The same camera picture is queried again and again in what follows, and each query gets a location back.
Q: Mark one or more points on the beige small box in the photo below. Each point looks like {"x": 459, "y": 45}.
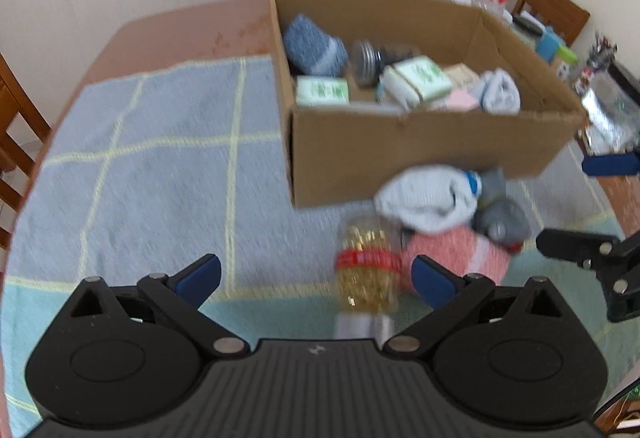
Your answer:
{"x": 461, "y": 76}

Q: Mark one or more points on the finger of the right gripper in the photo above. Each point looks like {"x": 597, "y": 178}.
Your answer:
{"x": 612, "y": 165}
{"x": 578, "y": 247}

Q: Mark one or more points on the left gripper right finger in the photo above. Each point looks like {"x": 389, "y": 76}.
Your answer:
{"x": 453, "y": 300}

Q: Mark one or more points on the brown cardboard box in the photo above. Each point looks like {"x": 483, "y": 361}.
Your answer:
{"x": 339, "y": 155}

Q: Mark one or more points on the blue checked tablecloth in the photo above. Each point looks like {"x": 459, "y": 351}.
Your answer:
{"x": 152, "y": 171}

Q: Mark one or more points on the wooden chair at left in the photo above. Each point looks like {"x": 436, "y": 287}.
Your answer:
{"x": 16, "y": 103}

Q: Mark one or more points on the silver foil bag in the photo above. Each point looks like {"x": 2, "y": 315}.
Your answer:
{"x": 612, "y": 105}

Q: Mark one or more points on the green label black-lid jar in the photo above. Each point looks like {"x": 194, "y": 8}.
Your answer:
{"x": 527, "y": 28}

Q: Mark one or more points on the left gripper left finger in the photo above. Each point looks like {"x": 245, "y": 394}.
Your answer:
{"x": 177, "y": 298}

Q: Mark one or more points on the blue knitted sock roll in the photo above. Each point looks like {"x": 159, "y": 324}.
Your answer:
{"x": 313, "y": 51}

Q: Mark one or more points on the grey plush toy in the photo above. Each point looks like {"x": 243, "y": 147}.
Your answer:
{"x": 498, "y": 217}

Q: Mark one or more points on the dark jar silver lid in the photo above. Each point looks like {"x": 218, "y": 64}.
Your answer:
{"x": 368, "y": 60}

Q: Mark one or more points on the green white tissue pack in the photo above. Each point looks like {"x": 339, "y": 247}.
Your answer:
{"x": 412, "y": 83}

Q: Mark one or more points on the wooden chair at right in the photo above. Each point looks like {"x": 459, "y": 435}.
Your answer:
{"x": 567, "y": 18}

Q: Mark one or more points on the pink knitted sock roll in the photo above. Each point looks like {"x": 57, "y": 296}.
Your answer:
{"x": 459, "y": 250}

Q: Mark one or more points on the white flat packet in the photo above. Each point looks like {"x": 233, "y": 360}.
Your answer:
{"x": 370, "y": 106}

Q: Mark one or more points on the yellow capsule bottle red label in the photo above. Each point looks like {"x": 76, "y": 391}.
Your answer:
{"x": 367, "y": 278}

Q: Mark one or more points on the blue small container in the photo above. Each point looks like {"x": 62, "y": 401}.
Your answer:
{"x": 548, "y": 44}

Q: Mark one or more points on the grey-blue sock roll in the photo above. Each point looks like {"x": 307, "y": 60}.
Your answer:
{"x": 430, "y": 199}

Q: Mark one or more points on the green-lid spice jar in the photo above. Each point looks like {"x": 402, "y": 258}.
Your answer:
{"x": 564, "y": 62}

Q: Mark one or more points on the pink printed box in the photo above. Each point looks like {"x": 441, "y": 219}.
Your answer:
{"x": 457, "y": 100}

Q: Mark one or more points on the wooden chair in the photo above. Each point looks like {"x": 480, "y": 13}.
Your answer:
{"x": 567, "y": 18}
{"x": 16, "y": 103}

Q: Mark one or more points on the white sock roll blue stripe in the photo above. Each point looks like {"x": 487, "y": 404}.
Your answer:
{"x": 497, "y": 93}

